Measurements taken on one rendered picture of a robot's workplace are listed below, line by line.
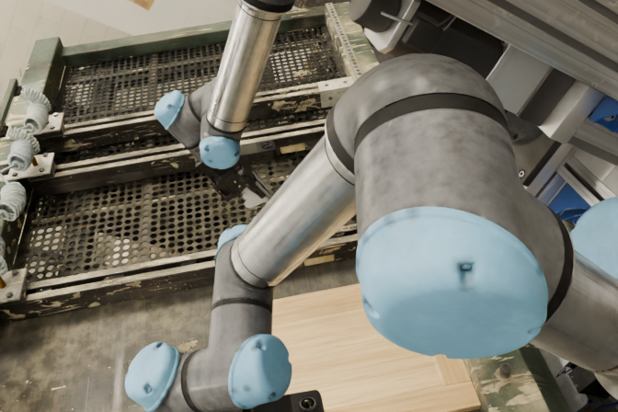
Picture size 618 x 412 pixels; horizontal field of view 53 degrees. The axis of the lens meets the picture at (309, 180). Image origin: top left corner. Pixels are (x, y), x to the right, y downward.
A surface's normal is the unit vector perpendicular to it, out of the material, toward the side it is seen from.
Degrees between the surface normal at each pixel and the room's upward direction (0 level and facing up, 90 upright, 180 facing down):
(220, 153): 90
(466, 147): 68
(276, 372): 116
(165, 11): 90
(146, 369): 28
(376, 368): 55
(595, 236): 7
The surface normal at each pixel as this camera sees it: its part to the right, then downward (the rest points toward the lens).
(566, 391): -0.86, -0.29
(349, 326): -0.09, -0.75
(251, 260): -0.63, 0.43
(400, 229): -0.62, -0.40
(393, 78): -0.56, -0.62
